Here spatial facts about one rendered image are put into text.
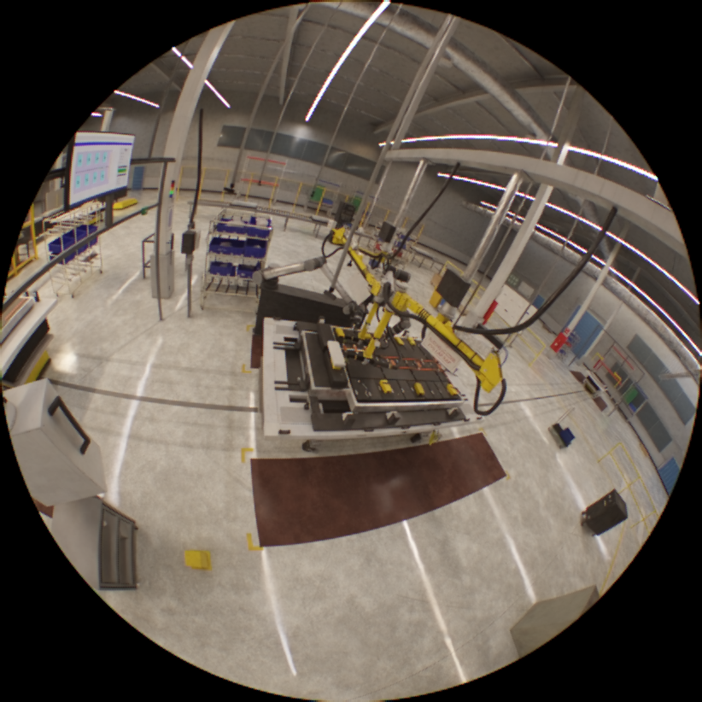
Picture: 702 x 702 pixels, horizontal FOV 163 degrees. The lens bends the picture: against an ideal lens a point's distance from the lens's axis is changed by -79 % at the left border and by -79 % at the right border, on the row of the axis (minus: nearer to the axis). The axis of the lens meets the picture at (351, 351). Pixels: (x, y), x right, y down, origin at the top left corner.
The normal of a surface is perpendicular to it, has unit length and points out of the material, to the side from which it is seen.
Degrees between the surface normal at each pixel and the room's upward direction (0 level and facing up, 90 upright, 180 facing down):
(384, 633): 0
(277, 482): 0
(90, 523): 0
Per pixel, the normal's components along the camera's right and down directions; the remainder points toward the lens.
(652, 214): -0.91, -0.10
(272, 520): 0.33, -0.75
